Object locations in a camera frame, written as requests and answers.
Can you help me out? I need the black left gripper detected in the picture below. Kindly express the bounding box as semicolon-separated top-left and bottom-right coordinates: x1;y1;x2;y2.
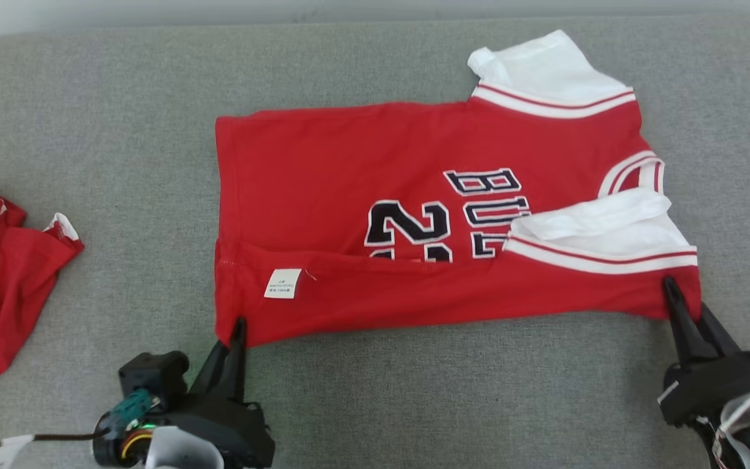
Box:
92;317;277;469

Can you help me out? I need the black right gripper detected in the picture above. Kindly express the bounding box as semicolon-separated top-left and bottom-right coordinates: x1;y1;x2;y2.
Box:
658;276;750;429

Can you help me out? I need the red white basketball jersey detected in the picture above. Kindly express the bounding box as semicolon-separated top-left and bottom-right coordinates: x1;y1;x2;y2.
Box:
214;29;702;349

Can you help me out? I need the black cable teal connector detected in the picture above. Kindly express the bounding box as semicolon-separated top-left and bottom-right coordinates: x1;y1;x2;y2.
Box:
0;432;99;469

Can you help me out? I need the white cable tag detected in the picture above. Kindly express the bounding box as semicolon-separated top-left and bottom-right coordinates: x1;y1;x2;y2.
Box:
0;434;36;469

